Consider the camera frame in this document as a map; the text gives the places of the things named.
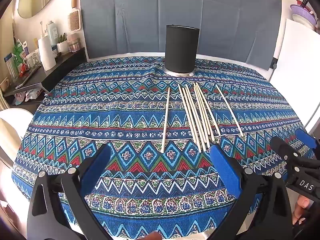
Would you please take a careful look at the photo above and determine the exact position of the white chair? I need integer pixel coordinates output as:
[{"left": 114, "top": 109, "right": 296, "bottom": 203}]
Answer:
[{"left": 0, "top": 107, "right": 34, "bottom": 188}]

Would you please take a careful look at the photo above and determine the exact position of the paper towel roll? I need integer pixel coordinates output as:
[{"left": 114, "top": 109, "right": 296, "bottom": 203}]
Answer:
[{"left": 37, "top": 35, "right": 57, "bottom": 71}]

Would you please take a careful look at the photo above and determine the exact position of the person's right hand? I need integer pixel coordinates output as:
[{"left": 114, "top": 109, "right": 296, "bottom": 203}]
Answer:
[{"left": 292, "top": 196, "right": 315, "bottom": 227}]

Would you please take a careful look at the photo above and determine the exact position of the white bowl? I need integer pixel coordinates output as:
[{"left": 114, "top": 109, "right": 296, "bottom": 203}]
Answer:
[{"left": 292, "top": 14, "right": 316, "bottom": 30}]

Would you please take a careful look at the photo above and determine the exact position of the white foam board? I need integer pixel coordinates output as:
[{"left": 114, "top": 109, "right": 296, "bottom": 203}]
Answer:
[{"left": 271, "top": 18, "right": 320, "bottom": 135}]

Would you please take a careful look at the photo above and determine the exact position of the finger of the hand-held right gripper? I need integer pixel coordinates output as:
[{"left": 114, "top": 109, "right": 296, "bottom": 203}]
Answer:
[
  {"left": 295, "top": 129, "right": 318, "bottom": 159},
  {"left": 271, "top": 136, "right": 300, "bottom": 180}
]

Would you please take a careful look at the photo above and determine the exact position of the grey-blue pump bottle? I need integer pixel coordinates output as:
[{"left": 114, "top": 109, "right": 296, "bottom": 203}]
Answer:
[{"left": 47, "top": 21, "right": 58, "bottom": 53}]

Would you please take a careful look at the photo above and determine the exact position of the black cylindrical utensil holder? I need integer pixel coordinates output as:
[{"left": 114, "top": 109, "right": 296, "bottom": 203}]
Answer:
[{"left": 164, "top": 24, "right": 200, "bottom": 77}]

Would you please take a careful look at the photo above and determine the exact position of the grey-blue wall cloth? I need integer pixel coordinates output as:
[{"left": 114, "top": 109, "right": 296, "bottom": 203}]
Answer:
[{"left": 79, "top": 0, "right": 290, "bottom": 70}]

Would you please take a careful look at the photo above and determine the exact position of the green packet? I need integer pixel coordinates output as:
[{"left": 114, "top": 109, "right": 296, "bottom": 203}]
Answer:
[{"left": 13, "top": 40, "right": 25, "bottom": 68}]

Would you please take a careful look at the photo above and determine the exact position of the paddle hair brush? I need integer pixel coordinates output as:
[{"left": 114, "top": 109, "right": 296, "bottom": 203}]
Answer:
[{"left": 68, "top": 9, "right": 81, "bottom": 32}]

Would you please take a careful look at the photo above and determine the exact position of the blue-lidded clear container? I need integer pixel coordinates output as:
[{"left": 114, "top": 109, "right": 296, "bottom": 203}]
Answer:
[{"left": 4, "top": 52, "right": 16, "bottom": 80}]

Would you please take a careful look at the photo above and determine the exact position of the small potted plant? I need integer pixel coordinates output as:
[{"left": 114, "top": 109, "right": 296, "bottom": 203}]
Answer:
[{"left": 57, "top": 33, "right": 69, "bottom": 53}]

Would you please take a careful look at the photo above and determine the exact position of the bunch of wooden chopsticks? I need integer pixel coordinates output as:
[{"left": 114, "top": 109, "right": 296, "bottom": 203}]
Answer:
[{"left": 160, "top": 81, "right": 244, "bottom": 153}]

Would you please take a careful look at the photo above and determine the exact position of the blue patterned tablecloth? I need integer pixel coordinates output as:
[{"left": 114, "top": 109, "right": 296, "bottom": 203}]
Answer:
[{"left": 11, "top": 55, "right": 315, "bottom": 240}]

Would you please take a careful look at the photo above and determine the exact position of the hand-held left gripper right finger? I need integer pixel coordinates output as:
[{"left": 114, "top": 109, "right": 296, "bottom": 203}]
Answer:
[{"left": 209, "top": 144, "right": 293, "bottom": 240}]

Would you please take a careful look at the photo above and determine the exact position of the pink glass jar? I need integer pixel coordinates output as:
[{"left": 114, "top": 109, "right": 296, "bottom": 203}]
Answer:
[{"left": 67, "top": 34, "right": 81, "bottom": 53}]

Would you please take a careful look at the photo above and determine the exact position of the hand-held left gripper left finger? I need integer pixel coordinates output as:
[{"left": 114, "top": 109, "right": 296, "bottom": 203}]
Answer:
[{"left": 27, "top": 144, "right": 113, "bottom": 240}]

